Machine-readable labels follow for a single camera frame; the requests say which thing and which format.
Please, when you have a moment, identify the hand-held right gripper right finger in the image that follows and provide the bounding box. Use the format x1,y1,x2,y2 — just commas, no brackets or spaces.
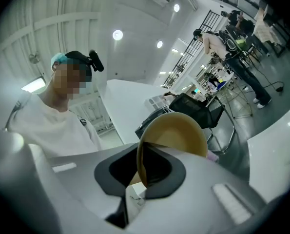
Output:
128,142,281,234

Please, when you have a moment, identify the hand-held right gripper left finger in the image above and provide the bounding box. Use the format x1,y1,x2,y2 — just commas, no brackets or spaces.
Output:
0,128,138,234

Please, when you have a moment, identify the beige bowl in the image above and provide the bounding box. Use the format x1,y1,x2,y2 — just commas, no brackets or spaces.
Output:
136,113,209,190

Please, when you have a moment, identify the person's white shirt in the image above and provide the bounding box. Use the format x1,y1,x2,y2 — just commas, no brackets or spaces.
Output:
7,91,104,159

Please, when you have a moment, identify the white sink on black stand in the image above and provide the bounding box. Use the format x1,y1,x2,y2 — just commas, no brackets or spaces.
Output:
247,103,290,203

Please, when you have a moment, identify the person's head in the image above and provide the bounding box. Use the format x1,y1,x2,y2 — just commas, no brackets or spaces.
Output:
39,57,93,113

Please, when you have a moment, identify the black chair with chrome legs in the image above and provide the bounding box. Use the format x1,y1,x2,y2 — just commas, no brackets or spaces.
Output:
169,93,235,155

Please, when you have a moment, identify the white cubby shelf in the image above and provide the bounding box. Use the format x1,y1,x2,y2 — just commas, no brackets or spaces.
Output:
144,94,170,112

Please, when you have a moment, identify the teal hair cap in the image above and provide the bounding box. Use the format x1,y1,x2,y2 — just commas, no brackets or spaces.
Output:
50,52,69,69

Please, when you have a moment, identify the black metal railing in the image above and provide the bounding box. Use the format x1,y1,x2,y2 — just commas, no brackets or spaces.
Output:
163,10,221,89

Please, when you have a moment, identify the beige checkered tablecloth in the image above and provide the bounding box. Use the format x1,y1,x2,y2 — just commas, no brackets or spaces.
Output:
253,7,282,45

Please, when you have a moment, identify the black head-mounted camera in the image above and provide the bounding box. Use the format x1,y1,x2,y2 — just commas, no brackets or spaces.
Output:
64,49,104,72

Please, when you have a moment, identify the table with wire legs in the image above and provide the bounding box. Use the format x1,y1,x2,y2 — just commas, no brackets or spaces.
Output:
205,73,254,119

